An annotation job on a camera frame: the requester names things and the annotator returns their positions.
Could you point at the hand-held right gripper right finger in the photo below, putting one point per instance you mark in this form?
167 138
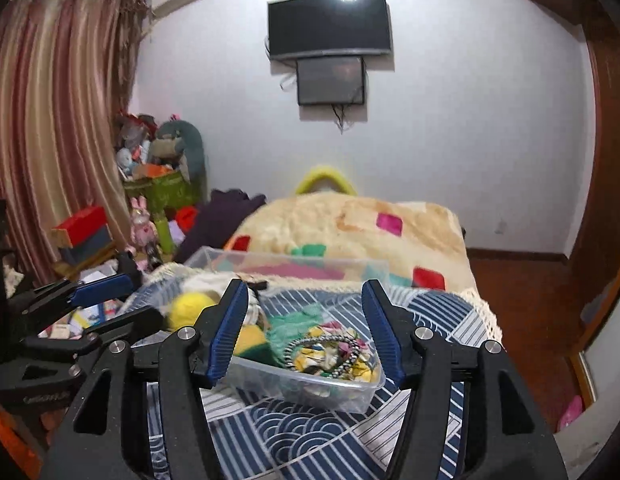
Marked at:
385 330

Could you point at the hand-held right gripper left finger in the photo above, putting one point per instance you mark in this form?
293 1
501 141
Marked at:
230 330

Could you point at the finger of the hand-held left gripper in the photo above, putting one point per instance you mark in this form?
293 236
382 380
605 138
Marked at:
115 327
102 287

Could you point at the yellow sponge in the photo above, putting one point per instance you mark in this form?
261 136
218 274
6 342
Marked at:
250 340

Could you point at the yellow fuzzy ball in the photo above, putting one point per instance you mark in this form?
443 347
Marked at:
187 312

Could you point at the white soft cloth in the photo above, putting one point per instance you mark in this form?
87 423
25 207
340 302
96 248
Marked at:
210 282

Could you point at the green knit cloth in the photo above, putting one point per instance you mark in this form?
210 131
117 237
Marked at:
290 327

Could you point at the floral printed cloth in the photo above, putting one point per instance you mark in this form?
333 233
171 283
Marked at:
315 355

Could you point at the clear plastic storage box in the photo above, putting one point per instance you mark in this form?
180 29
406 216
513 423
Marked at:
315 395

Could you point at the pile of papers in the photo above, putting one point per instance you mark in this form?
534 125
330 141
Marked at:
90 317

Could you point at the dark blue box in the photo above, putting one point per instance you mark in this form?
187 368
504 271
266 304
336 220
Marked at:
90 250

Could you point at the black lens device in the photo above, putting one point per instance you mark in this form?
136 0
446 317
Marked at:
153 252

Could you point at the red box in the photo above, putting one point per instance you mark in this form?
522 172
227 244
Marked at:
82 222

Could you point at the pink rabbit doll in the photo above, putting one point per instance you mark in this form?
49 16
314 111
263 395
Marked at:
142 227

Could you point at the green bottle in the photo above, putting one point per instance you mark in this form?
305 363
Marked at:
165 232

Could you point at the red cloth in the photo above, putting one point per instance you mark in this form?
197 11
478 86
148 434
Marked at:
186 217

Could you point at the dark purple clothing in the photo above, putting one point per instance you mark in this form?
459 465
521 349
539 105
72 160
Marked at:
220 220

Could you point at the green storage box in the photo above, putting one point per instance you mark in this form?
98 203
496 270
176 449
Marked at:
160 192

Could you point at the blue patterned tablecloth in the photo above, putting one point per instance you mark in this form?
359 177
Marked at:
315 440

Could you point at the pile of toys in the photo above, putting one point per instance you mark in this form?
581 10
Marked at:
135 145

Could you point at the grey plush toy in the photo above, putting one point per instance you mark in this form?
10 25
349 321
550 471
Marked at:
190 150

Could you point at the yellow fluffy hoop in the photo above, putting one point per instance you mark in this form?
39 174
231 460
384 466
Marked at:
322 175

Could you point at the striped brown curtain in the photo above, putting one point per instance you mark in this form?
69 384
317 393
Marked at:
55 110

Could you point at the pink slipper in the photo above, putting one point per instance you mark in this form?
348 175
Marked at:
570 412

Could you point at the brown wooden door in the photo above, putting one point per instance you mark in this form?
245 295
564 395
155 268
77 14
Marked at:
607 160

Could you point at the small black wall monitor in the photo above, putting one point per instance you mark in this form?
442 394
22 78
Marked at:
330 82

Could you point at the black wall television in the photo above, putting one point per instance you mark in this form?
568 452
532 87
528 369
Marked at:
330 25

